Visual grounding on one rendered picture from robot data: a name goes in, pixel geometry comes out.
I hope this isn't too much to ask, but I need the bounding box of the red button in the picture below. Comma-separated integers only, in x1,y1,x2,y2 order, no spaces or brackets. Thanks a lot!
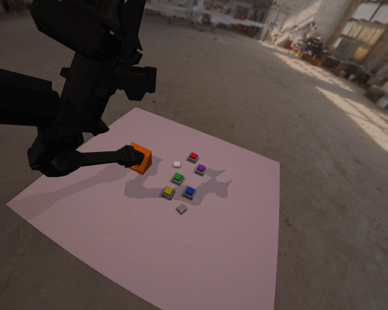
187,152,198,164

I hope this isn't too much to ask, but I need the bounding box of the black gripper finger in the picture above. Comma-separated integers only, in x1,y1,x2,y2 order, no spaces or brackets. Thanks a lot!
69,0,127,38
111,0,146,51

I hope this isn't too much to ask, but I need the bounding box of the purple button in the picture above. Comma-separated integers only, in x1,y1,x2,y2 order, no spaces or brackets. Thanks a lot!
194,164,206,176

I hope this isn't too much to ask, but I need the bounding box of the yellow button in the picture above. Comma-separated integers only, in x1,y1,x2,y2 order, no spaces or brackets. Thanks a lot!
161,186,175,201

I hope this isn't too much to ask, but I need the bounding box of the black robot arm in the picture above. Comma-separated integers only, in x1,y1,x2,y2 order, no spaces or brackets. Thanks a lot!
0,59,157,177

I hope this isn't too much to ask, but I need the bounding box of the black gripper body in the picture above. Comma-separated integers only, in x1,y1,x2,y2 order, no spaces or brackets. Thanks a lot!
30,0,143,103

